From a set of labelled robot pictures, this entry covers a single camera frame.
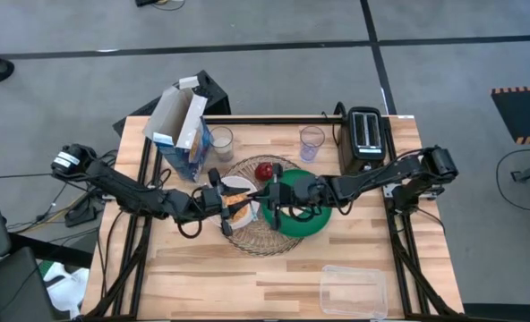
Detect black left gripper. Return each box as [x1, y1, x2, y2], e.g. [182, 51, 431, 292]
[200, 167, 251, 238]

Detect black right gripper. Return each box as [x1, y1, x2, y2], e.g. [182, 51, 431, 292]
[245, 163, 327, 232]

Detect blue frosted flakes cereal box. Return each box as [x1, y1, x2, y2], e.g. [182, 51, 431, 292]
[142, 75, 215, 183]

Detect orange cereal flakes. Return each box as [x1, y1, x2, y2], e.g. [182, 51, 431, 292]
[223, 192, 251, 224]

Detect pale bowl with notched rim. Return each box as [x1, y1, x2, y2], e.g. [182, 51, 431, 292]
[208, 174, 262, 231]

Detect red apple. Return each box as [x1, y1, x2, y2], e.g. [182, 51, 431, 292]
[254, 162, 274, 182]

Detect round woven placemat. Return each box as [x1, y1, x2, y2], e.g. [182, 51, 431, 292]
[219, 154, 306, 258]

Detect green plate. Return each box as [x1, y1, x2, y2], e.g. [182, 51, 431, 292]
[261, 168, 333, 239]

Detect clear glass with milk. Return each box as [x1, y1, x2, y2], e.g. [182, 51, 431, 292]
[209, 126, 235, 163]

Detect empty clear glass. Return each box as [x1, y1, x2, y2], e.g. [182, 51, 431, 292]
[299, 125, 327, 163]

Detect black toaster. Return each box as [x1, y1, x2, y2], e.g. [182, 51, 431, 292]
[338, 106, 388, 175]

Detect clear plastic container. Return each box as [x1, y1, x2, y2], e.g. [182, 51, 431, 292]
[319, 264, 389, 320]

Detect black power adapter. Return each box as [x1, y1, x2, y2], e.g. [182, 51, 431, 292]
[64, 203, 98, 228]

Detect white plastic bag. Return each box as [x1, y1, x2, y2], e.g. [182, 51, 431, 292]
[43, 261, 91, 321]

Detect black equipment case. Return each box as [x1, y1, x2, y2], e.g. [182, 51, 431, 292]
[0, 247, 55, 322]

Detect black mat with striped edge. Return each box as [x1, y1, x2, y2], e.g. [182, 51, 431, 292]
[490, 84, 530, 146]
[463, 302, 530, 322]

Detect black aluminium frame rail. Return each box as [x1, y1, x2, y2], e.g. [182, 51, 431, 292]
[201, 116, 345, 126]
[380, 116, 423, 317]
[130, 133, 164, 318]

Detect black toaster cable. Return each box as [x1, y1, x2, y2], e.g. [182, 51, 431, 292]
[321, 100, 349, 148]

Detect black diagonal frame brace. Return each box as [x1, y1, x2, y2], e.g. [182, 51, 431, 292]
[81, 214, 152, 319]
[389, 214, 452, 318]

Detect black device with cable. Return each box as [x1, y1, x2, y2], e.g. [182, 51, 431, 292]
[133, 0, 186, 11]

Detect black floor cable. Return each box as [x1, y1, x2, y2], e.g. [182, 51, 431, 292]
[495, 147, 530, 212]

